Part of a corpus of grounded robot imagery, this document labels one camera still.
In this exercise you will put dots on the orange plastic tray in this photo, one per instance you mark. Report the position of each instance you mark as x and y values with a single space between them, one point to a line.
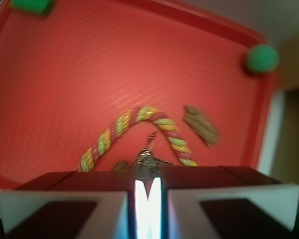
68 75

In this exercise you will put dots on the multicolour twisted rope toy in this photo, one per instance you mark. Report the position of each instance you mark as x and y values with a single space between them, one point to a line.
134 118

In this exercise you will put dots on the green textured ball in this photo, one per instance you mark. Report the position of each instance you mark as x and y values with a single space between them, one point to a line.
262 59

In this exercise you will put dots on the dark brown rock chunk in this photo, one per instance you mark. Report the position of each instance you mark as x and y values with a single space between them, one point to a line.
121 165

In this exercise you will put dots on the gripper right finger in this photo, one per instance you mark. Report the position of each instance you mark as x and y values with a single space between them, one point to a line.
226 202

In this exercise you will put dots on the flat brown driftwood piece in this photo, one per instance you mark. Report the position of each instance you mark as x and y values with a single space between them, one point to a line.
201 125

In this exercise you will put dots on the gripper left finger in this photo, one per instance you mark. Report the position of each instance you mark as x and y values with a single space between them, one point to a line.
71 205

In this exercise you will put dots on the green rectangular block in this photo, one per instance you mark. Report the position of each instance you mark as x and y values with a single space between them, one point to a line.
33 6

